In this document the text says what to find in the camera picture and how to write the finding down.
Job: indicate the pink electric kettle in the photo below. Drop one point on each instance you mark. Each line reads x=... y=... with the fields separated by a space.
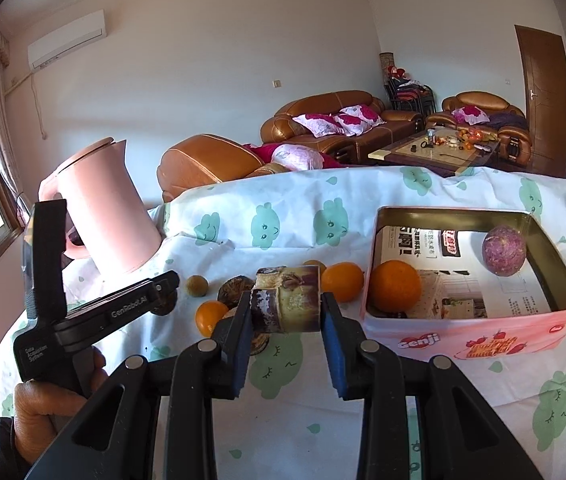
x=108 y=210

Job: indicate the beige curtain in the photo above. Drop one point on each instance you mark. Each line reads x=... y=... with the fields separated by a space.
x=0 y=110

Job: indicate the stacked chairs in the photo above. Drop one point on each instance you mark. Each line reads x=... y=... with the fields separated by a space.
x=410 y=95

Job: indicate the dark purple blanket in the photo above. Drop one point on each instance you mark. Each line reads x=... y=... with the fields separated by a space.
x=508 y=121

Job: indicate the large orange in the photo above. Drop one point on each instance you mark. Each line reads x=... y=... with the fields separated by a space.
x=394 y=285

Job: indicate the pink tin box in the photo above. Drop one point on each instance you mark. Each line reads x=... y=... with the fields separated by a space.
x=463 y=335

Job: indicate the long brown leather sofa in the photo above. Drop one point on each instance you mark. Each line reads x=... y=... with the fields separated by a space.
x=313 y=105

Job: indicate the heap of small oranges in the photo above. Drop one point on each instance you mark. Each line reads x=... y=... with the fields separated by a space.
x=473 y=137

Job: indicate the small orange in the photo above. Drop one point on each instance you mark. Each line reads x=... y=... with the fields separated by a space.
x=209 y=317
x=344 y=282

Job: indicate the floral pillow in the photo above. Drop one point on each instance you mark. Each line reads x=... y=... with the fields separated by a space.
x=470 y=115
x=318 y=125
x=360 y=119

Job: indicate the tall patterned vase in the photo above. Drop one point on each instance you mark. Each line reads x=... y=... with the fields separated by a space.
x=386 y=65

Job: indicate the white cloud print tablecloth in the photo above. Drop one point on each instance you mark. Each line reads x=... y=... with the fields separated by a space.
x=288 y=410

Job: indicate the printed paper liner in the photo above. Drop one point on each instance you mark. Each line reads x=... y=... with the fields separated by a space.
x=463 y=270

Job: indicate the brown leather armchair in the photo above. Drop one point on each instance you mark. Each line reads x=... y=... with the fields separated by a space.
x=478 y=100

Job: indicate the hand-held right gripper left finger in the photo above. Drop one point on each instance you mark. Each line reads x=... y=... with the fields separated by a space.
x=243 y=355

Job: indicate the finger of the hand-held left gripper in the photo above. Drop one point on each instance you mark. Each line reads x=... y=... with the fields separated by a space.
x=167 y=290

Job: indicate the white air conditioner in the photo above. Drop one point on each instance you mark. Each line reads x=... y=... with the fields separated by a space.
x=65 y=40

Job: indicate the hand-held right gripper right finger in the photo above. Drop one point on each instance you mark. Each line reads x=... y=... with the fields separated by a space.
x=335 y=355

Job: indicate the wooden coffee table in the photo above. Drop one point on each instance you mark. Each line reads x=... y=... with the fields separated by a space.
x=413 y=152

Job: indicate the brown wooden door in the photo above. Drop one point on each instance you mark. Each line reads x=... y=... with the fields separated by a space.
x=545 y=110

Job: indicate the pale pink pillow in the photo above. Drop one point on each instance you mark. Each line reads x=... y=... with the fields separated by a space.
x=295 y=156

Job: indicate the person's left hand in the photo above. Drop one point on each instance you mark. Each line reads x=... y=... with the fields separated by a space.
x=48 y=405

